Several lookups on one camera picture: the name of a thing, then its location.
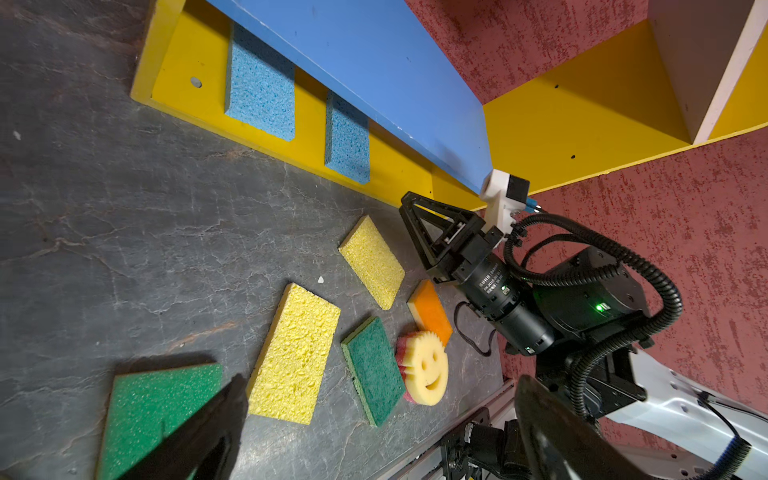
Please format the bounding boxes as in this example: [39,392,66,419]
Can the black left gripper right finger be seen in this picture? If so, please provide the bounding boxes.
[515,375,649,480]

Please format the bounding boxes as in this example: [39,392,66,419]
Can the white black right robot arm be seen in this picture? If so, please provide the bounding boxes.
[399,192,767,479]

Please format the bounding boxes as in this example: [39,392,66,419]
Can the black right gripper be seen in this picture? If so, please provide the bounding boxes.
[399,192,555,356]

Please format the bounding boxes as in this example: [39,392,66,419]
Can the blue sponge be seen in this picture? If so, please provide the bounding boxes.
[225,24,296,141]
[324,92,370,185]

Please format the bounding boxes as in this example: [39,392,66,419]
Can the yellow shelf pink blue boards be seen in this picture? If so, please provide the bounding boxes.
[130,0,768,212]

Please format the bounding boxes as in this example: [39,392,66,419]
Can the light green sponge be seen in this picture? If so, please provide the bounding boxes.
[95,363,223,479]

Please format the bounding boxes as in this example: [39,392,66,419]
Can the yellow smiley face sponge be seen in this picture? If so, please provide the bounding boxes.
[396,331,449,406]

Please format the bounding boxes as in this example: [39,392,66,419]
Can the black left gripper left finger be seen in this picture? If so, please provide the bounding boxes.
[122,374,248,479]

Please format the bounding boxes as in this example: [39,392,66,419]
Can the yellow sponge upper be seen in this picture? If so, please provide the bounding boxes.
[339,215,405,310]

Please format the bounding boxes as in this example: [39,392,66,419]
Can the yellow sponge lower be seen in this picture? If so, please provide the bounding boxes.
[247,283,341,425]

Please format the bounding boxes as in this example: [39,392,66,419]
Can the dark green scrub sponge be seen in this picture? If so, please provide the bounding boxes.
[341,317,405,427]

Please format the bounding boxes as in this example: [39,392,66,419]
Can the orange sponge right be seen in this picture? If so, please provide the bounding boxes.
[407,279,453,346]

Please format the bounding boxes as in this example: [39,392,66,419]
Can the aluminium rail frame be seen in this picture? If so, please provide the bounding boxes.
[371,377,721,480]

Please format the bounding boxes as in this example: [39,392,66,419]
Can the black corrugated cable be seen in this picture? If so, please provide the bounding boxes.
[502,212,685,421]

